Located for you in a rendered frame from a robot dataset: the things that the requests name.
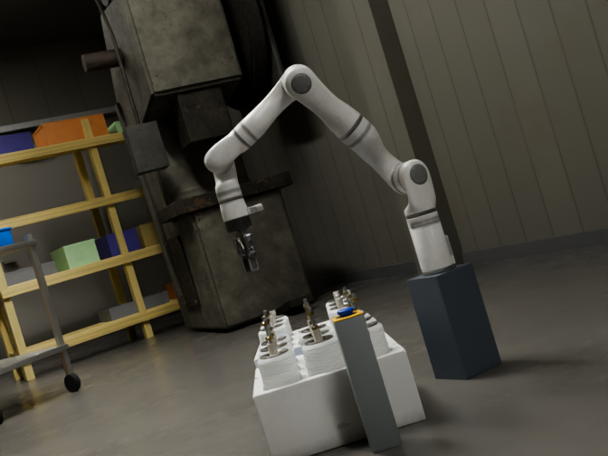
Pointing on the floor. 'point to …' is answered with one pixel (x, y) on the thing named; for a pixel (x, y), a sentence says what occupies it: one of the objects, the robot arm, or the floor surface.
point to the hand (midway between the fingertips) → (251, 266)
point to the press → (200, 137)
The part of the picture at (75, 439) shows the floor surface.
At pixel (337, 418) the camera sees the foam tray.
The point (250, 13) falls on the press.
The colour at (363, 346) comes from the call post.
